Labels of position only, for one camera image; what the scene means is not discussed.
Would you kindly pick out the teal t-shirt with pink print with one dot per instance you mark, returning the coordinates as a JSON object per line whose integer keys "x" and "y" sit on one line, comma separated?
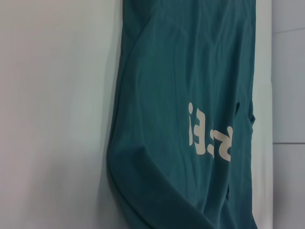
{"x": 166, "y": 71}

